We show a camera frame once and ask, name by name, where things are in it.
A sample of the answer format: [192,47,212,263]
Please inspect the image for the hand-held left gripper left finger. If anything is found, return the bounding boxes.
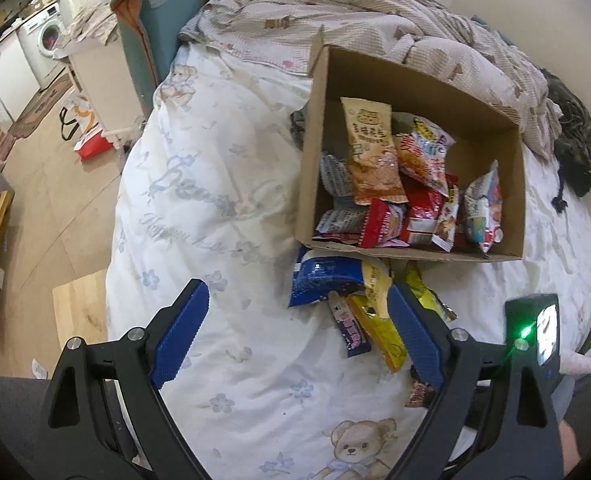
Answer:
[40,278,212,480]

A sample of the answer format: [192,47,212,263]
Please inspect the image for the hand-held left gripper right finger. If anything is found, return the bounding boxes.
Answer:
[386,282,563,480]

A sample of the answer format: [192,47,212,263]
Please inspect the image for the yellow packet with orange edge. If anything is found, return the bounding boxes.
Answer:
[345,292,409,373]

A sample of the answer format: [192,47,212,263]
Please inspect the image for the yellow green snack packet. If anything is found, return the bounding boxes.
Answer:
[403,262,459,321]

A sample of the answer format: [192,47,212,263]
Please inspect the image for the dark brown snack packet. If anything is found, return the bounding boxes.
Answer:
[404,365,439,408]

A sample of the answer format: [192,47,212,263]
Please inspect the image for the small purple snack packet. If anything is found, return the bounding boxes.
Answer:
[328,295,371,358]

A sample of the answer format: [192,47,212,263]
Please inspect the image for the cream snack packet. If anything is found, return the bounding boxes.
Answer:
[360,259,393,321]

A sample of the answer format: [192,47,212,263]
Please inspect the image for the narrow brown and white packet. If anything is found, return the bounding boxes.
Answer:
[431,185,461,253]

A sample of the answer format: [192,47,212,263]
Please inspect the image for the white colourful snack packet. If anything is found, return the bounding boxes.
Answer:
[463,160,505,253]

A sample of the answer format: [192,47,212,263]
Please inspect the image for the small red snack packet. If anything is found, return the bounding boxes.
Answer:
[358,199,409,248]

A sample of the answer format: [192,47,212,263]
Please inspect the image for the large red snack packet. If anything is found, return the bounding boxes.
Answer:
[400,175,459,246]

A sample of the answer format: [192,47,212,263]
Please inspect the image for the blue and white snack packet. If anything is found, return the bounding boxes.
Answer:
[313,200,371,238]

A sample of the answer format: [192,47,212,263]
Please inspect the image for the red and yellow snack packet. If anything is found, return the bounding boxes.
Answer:
[393,115,456,196]

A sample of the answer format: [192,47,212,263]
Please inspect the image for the grey and white snack packet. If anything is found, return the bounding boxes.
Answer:
[319,152,356,198]

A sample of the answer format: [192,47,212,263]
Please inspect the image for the tall orange snack packet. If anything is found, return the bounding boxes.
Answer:
[339,96,409,206]

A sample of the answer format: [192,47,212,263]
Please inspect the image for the brown cardboard box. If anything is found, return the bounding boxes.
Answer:
[294,25,526,263]

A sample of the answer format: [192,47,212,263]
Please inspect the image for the person's right forearm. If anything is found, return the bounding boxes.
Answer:
[560,347,591,376]

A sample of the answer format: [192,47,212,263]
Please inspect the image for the person's right leg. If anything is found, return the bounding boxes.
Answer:
[558,372,591,480]

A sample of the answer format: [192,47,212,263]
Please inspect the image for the person's leg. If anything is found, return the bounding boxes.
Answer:
[558,372,591,480]
[0,374,51,480]

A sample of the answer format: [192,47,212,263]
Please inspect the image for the wooden board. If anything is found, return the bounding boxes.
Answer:
[52,269,109,346]

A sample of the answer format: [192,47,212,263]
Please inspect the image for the white bear print bed sheet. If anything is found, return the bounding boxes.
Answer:
[104,42,591,480]

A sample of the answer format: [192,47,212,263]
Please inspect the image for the dark camouflage cloth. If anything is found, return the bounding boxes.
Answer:
[543,69,591,213]

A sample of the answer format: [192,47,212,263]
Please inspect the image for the person's left leg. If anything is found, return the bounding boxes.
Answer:
[0,374,51,480]

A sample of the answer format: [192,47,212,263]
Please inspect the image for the red and white shopping bag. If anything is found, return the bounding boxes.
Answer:
[60,94,115,162]

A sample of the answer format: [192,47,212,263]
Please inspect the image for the small black cloth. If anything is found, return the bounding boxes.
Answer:
[290,107,312,150]

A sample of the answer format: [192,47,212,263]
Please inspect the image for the white side cabinet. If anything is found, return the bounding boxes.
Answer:
[56,5,131,136]

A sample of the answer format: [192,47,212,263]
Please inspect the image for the brown floor rug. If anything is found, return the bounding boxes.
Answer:
[13,72,76,138]

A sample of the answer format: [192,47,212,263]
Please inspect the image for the teal padded headboard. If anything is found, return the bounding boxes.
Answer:
[110,0,210,116]

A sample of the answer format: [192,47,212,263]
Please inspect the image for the beige checked blanket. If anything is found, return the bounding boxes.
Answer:
[178,0,561,161]

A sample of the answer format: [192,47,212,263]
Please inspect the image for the white washing machine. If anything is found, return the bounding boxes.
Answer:
[16,2,69,86]

